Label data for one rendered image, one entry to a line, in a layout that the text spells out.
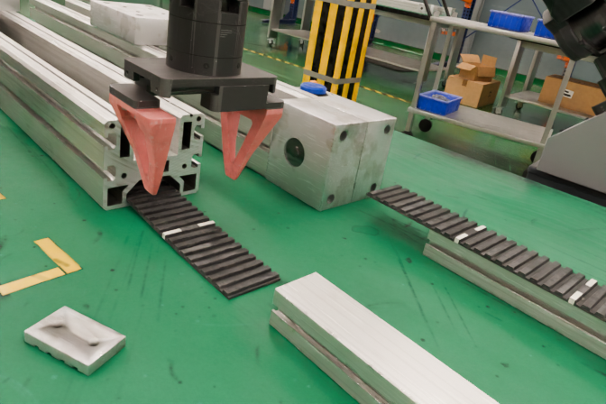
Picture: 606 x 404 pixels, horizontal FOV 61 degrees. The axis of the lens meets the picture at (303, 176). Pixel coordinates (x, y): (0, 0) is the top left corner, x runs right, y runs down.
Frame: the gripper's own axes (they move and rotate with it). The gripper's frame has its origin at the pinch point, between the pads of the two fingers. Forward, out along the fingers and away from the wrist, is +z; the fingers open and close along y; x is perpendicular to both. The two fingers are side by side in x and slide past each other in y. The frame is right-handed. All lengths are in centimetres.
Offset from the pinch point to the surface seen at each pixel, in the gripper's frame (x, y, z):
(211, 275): 7.0, 2.3, 5.1
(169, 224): -0.9, 1.5, 4.9
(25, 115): -27.3, 5.0, 3.1
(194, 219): -0.8, -1.0, 4.9
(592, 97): -111, -484, 47
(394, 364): 22.5, 0.4, 2.5
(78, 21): -61, -14, -2
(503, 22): -121, -296, -6
